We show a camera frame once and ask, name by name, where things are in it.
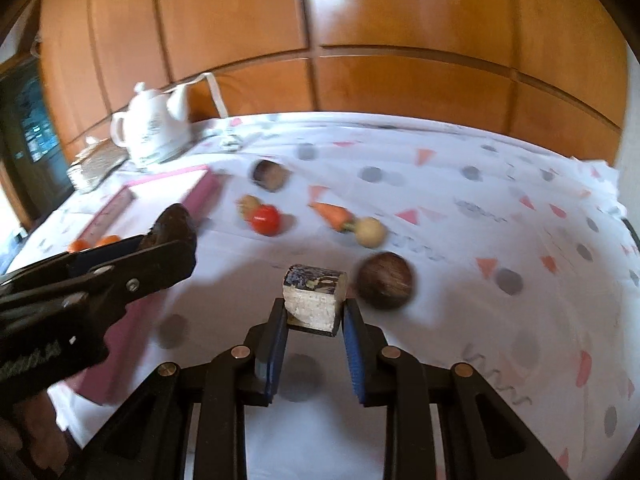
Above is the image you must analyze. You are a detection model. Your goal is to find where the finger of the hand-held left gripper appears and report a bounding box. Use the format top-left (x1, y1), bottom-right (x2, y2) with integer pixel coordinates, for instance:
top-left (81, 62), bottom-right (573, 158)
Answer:
top-left (0, 235), bottom-right (151, 291)
top-left (65, 240), bottom-right (197, 322)

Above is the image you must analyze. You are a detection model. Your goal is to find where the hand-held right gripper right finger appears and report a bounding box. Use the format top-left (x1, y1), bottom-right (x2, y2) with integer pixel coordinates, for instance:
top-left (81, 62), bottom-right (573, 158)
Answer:
top-left (341, 297), bottom-right (571, 480)

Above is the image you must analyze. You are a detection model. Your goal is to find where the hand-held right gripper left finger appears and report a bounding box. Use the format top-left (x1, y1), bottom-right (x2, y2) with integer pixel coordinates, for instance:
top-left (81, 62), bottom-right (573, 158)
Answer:
top-left (70, 297), bottom-right (291, 480)

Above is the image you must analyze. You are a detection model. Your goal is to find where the pink shallow tray box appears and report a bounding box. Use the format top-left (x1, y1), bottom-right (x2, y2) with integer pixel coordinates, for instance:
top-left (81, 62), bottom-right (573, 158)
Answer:
top-left (60, 165), bottom-right (226, 406)

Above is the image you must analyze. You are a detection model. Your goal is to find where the small greenish brown fruit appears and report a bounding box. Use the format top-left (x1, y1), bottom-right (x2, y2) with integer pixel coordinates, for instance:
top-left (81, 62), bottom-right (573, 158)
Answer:
top-left (236, 194), bottom-right (262, 221)

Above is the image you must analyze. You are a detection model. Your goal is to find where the red tomato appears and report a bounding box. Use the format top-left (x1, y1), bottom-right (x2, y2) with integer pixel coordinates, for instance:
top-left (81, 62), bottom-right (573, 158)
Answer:
top-left (250, 204), bottom-right (282, 237)

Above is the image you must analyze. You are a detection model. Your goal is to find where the orange carrot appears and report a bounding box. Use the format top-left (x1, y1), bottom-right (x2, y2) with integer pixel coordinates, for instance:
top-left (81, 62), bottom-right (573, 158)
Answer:
top-left (307, 201), bottom-right (357, 233)

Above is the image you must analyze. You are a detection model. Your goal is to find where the person's left hand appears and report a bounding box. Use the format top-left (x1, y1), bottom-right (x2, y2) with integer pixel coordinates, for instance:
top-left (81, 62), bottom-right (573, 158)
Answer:
top-left (0, 392), bottom-right (68, 480)

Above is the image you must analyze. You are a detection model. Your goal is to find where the brown round fruit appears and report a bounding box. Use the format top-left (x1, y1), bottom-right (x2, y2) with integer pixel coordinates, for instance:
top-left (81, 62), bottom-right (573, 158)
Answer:
top-left (354, 251), bottom-right (417, 311)

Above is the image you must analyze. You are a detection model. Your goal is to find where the silver patterned tissue box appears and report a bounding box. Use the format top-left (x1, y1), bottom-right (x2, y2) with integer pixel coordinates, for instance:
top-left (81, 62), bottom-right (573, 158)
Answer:
top-left (66, 135), bottom-right (130, 195)

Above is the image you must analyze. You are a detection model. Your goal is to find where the beige round potato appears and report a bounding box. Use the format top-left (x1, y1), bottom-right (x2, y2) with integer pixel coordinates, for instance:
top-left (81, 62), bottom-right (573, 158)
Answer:
top-left (354, 216), bottom-right (388, 249)

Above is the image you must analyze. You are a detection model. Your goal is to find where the white floral electric kettle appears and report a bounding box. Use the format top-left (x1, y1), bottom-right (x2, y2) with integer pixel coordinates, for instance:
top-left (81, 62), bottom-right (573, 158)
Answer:
top-left (110, 81), bottom-right (193, 168)

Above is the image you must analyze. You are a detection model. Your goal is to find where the white patterned tablecloth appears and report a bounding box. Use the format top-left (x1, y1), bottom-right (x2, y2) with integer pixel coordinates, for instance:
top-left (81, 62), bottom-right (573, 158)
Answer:
top-left (0, 110), bottom-right (640, 480)

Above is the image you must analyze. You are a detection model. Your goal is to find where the dark wooden door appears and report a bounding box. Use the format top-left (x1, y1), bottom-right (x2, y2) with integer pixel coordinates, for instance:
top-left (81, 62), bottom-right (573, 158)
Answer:
top-left (0, 55), bottom-right (73, 226)

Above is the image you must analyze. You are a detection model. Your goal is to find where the wooden wardrobe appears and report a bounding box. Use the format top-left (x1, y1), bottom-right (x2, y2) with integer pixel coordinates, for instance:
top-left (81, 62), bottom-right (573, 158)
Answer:
top-left (37, 0), bottom-right (631, 161)

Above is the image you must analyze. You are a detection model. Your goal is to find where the white kettle power cable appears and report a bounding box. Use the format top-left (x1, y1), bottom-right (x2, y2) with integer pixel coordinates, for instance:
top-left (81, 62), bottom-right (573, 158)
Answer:
top-left (172, 72), bottom-right (231, 133)

